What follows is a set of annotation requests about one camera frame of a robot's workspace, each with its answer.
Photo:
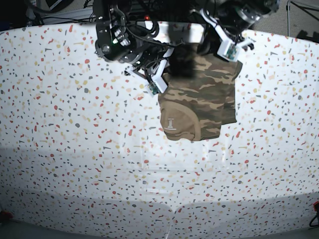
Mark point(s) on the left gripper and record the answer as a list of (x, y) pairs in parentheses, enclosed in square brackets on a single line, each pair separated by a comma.
[(227, 25)]

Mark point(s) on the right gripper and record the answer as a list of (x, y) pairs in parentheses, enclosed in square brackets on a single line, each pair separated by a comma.
[(170, 61)]

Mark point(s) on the camouflage T-shirt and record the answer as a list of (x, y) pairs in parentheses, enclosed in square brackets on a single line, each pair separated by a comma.
[(196, 104)]

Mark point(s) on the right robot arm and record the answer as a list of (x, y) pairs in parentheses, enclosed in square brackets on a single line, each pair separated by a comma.
[(129, 38)]

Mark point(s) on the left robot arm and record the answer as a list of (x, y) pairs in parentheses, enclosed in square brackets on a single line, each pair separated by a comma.
[(262, 9)]

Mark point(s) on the black power strip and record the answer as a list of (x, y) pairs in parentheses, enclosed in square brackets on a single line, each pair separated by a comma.
[(139, 17)]

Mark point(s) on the metal stand pole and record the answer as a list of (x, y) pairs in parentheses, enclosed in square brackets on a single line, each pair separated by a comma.
[(304, 7)]

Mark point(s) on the red clamp right corner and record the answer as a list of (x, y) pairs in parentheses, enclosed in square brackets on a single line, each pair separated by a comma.
[(316, 207)]

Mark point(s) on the red clamp corner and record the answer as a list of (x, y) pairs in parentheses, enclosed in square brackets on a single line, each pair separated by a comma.
[(5, 216), (316, 207)]

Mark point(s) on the red clamp left corner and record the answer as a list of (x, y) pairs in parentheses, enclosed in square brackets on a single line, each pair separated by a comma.
[(5, 216)]

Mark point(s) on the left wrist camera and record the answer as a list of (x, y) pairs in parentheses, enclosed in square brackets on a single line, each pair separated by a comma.
[(228, 51)]

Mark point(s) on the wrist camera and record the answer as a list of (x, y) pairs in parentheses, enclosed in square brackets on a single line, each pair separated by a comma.
[(228, 51), (156, 86)]

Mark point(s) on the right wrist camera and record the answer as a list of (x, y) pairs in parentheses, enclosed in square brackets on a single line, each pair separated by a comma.
[(156, 86)]

